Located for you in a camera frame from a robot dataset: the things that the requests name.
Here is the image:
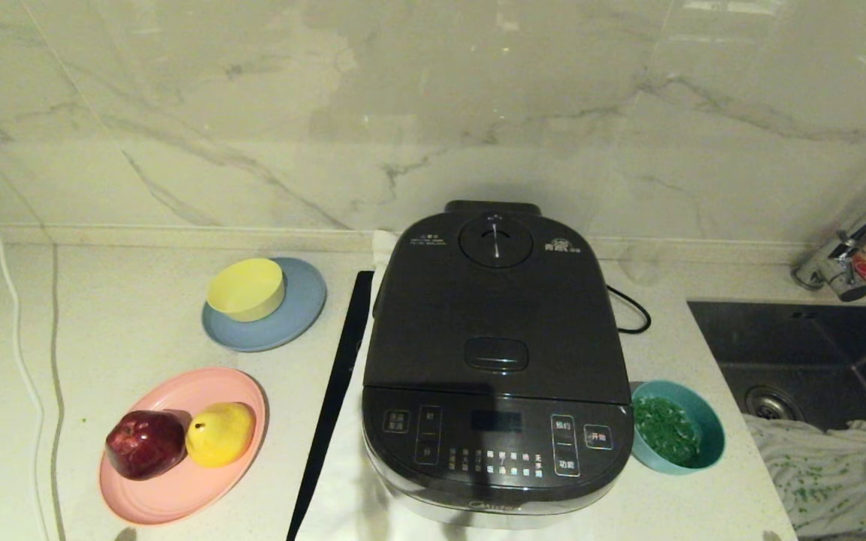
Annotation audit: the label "black rice cooker lid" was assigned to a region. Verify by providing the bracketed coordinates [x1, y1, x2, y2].
[364, 210, 633, 407]

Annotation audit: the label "green rice grains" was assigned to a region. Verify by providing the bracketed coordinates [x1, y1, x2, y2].
[633, 396, 702, 465]

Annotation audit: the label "teal bowl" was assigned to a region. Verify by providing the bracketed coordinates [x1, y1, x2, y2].
[630, 379, 726, 476]

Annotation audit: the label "yellow bowl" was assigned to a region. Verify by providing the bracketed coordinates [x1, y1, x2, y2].
[206, 258, 286, 322]

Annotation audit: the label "black rice cooker body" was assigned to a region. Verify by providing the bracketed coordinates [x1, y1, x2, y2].
[361, 200, 635, 531]

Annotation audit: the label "blue plate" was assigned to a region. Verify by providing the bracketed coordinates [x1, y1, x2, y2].
[201, 257, 327, 352]

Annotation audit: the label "flat black strip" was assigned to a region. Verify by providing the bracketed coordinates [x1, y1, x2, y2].
[286, 270, 375, 541]

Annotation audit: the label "yellow pear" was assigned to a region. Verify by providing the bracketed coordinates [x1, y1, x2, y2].
[185, 402, 256, 468]

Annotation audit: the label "red apple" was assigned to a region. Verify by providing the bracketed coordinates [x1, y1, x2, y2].
[106, 410, 192, 481]

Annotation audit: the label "pink plate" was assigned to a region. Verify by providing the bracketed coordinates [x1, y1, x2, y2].
[99, 367, 267, 525]

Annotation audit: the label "sink drain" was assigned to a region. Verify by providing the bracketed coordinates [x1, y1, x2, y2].
[745, 385, 806, 422]

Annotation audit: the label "steel sink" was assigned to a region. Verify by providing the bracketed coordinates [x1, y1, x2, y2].
[687, 301, 866, 539]

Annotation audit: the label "chrome faucet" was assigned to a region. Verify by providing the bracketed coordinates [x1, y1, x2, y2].
[792, 165, 866, 303]

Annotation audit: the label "white cloth with green specks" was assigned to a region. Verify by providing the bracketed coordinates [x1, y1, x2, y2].
[745, 413, 866, 539]

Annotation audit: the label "black power cord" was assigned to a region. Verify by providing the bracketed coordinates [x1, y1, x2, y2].
[604, 284, 652, 334]

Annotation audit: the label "white cable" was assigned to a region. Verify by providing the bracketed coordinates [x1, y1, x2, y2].
[0, 124, 52, 541]

